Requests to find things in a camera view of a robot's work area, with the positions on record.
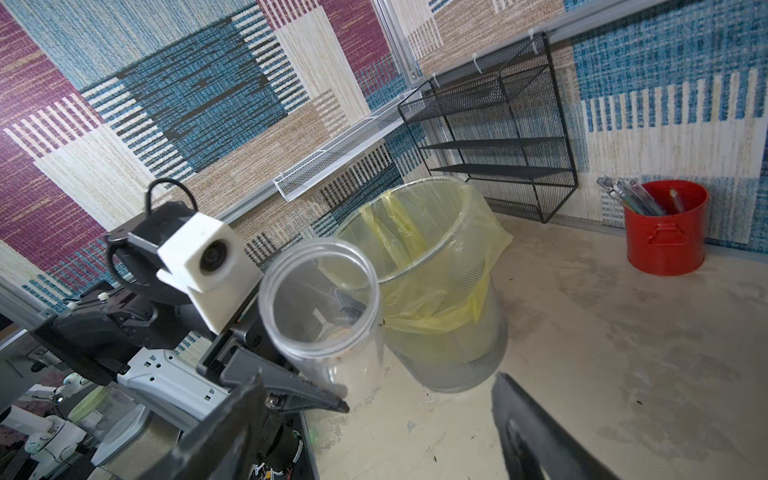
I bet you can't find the grey bin with yellow bag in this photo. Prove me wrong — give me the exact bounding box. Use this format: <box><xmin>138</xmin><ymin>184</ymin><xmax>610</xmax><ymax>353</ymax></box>
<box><xmin>333</xmin><ymin>176</ymin><xmax>512</xmax><ymax>393</ymax></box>

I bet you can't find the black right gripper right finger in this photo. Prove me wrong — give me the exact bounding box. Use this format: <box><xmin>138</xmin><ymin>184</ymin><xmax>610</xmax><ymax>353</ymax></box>
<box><xmin>491</xmin><ymin>372</ymin><xmax>618</xmax><ymax>480</ymax></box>

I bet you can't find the red cup with utensils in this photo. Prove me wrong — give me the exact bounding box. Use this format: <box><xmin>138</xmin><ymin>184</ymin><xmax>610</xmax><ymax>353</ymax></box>
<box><xmin>597</xmin><ymin>177</ymin><xmax>709</xmax><ymax>276</ymax></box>

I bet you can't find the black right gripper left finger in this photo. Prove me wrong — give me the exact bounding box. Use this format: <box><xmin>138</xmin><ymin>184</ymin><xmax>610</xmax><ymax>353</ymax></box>
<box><xmin>141</xmin><ymin>375</ymin><xmax>270</xmax><ymax>479</ymax></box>

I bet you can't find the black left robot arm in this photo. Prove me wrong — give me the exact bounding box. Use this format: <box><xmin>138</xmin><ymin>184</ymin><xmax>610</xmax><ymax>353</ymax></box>
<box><xmin>32</xmin><ymin>191</ymin><xmax>349</xmax><ymax>428</ymax></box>

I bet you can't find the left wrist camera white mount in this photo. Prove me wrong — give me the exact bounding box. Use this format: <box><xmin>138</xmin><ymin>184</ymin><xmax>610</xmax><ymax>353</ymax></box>
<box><xmin>124</xmin><ymin>202</ymin><xmax>263</xmax><ymax>334</ymax></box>

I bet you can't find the small plastic jar with rice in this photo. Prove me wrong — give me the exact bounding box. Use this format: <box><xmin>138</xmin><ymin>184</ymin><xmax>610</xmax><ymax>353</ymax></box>
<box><xmin>258</xmin><ymin>237</ymin><xmax>384</xmax><ymax>408</ymax></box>

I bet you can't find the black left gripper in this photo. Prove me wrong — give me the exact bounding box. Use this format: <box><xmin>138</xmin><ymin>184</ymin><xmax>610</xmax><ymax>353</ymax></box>
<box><xmin>197</xmin><ymin>311</ymin><xmax>350</xmax><ymax>413</ymax></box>

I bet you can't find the black wire shelf rack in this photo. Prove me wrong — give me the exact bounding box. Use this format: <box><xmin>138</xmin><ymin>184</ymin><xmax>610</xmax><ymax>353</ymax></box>
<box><xmin>398</xmin><ymin>33</ymin><xmax>579</xmax><ymax>223</ymax></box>

